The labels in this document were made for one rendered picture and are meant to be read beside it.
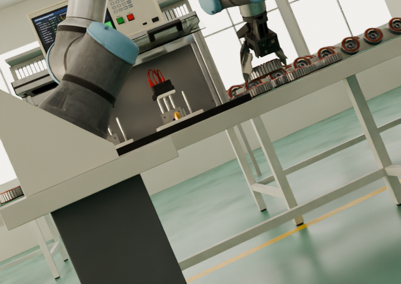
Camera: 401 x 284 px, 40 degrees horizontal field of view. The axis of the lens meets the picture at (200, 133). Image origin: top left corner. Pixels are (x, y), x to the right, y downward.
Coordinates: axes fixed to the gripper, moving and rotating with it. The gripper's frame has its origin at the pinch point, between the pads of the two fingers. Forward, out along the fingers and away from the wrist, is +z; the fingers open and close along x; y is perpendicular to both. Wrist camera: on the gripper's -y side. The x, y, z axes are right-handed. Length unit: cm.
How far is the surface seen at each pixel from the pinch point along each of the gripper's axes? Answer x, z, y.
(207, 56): -8.1, 3.0, -32.1
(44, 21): -55, -23, -52
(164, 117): -30.0, 16.6, -27.2
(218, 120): -20.0, 3.7, 9.3
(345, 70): 21.2, 4.5, 9.8
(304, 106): 240, 379, -542
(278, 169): 27, 109, -90
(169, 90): -25.8, 6.2, -24.6
